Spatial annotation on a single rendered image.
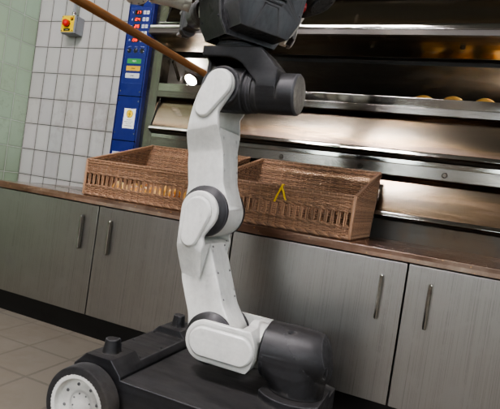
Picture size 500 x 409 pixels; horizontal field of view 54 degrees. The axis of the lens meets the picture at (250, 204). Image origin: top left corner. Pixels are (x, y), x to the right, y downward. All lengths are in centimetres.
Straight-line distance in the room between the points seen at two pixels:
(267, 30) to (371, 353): 102
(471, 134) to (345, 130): 50
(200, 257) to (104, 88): 168
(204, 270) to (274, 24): 69
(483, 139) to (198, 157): 121
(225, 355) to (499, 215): 125
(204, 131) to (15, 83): 194
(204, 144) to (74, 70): 174
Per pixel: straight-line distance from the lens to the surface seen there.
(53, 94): 308
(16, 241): 238
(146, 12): 277
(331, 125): 222
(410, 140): 214
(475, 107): 216
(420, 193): 213
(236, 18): 133
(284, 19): 138
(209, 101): 135
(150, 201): 197
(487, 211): 212
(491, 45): 214
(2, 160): 313
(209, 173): 136
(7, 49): 314
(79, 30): 302
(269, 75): 133
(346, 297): 162
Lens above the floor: 70
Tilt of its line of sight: 2 degrees down
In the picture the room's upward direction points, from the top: 8 degrees clockwise
